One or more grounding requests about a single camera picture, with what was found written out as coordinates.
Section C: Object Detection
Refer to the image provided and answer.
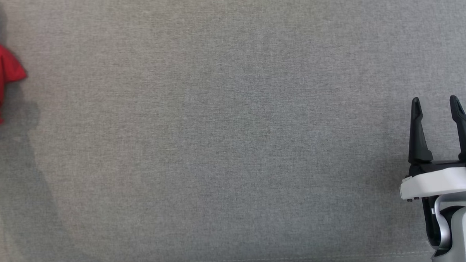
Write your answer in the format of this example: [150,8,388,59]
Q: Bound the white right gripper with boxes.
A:
[399,93,466,203]

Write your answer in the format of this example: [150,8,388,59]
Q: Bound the red and white basketball jersey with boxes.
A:
[0,7,30,138]

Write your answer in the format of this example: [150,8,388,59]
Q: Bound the grey fabric sofa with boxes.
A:
[0,0,466,262]

